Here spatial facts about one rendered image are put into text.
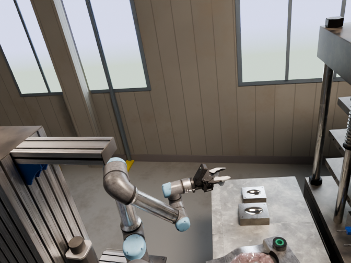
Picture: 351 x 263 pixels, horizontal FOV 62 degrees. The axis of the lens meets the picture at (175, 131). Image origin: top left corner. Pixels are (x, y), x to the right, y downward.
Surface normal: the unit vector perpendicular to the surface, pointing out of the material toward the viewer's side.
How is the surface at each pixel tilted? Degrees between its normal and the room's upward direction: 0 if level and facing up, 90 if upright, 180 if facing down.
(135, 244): 7
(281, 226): 0
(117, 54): 90
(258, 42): 90
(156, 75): 90
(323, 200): 0
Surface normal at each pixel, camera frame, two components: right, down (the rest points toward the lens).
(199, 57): -0.22, 0.50
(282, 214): -0.14, -0.86
